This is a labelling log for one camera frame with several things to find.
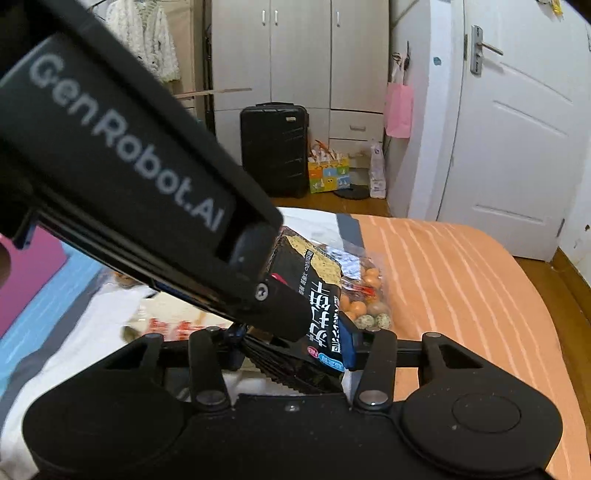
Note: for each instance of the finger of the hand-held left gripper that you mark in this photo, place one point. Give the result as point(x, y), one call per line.
point(277, 309)

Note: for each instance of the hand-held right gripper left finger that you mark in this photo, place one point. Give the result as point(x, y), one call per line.
point(207, 364)

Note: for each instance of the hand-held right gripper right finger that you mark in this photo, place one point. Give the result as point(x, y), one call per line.
point(376, 364)

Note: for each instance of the black cracker packet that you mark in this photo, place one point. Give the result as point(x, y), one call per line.
point(300, 254)

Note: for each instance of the clear bag of colourful nuts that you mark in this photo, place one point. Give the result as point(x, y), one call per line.
point(369, 295)

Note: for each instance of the cream noodle packet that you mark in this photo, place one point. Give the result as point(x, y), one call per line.
point(166, 318)

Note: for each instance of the printed bedsheet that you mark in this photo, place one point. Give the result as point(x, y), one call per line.
point(438, 277)

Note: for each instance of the white fluffy garment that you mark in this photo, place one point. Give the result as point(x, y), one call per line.
point(143, 37)

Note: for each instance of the black round mat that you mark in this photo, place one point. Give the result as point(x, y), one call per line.
point(351, 191)

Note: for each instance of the colourful gift bag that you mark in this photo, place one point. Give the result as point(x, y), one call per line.
point(328, 173)

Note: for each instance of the black suitcase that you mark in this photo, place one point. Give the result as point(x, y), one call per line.
point(274, 147)

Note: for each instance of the white standing bag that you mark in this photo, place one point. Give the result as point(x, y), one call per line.
point(377, 170)

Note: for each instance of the white wardrobe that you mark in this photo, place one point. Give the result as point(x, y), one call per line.
point(300, 55)

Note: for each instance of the pink paper bag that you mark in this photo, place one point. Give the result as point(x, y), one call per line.
point(399, 110)

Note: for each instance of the white door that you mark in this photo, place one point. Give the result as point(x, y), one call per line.
point(508, 129)

